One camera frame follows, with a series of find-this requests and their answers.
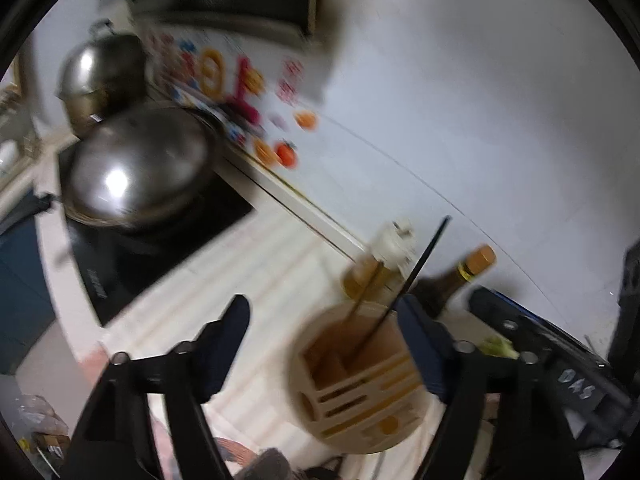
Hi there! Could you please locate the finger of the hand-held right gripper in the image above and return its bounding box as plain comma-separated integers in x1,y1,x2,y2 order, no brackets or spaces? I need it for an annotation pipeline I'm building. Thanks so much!
469,285,607,362

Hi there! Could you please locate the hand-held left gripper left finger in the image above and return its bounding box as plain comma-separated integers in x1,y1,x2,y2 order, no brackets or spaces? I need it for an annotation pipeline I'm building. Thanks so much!
60,295,251,480

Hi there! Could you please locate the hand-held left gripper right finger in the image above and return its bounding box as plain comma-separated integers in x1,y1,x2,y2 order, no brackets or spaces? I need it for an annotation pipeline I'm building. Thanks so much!
399,295,586,480

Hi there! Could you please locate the beige round utensil holder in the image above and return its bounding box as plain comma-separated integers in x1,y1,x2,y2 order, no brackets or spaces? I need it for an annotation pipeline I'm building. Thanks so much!
287,300,441,456

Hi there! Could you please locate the wooden chopstick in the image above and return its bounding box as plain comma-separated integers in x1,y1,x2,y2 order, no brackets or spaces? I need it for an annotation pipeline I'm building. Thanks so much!
342,260,386,331

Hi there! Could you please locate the black chopstick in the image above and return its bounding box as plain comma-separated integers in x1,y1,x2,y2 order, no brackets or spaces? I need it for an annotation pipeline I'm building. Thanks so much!
350,215,452,363

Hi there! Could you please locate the pale green packet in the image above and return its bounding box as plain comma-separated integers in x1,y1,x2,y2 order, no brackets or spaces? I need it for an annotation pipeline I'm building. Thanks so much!
479,336,517,359

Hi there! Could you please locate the dark sauce bottle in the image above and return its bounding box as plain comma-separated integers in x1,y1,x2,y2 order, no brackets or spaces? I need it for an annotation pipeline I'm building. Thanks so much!
415,244,497,318

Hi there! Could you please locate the striped cat print mat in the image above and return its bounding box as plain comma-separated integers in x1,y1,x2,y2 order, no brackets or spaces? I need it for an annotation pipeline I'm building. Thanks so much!
75,205,501,480

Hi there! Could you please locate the glass oil bottle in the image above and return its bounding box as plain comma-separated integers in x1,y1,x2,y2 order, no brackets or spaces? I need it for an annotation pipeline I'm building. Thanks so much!
342,219,418,307

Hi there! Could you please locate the black induction cooktop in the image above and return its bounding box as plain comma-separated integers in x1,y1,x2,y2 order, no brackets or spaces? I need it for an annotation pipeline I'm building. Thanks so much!
55,140,256,328

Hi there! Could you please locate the steel wok lid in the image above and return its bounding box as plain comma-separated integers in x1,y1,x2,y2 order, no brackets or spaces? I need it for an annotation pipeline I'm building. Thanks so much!
66,106,222,222

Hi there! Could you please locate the clear plastic bag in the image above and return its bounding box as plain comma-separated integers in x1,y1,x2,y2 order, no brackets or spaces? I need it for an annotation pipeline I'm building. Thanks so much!
7,394,72,463

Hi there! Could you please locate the blue cabinet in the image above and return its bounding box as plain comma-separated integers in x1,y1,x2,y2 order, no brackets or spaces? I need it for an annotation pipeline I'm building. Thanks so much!
0,210,57,376

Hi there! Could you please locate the black wok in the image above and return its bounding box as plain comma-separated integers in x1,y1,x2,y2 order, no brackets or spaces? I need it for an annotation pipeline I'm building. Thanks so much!
0,107,232,235

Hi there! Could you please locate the steel pot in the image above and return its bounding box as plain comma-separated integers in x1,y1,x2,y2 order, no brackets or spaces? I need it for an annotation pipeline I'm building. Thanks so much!
55,21,151,137

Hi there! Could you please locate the colourful wall sticker sheet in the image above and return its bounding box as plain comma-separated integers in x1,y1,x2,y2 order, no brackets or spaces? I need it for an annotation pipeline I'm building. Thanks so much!
144,25,336,170

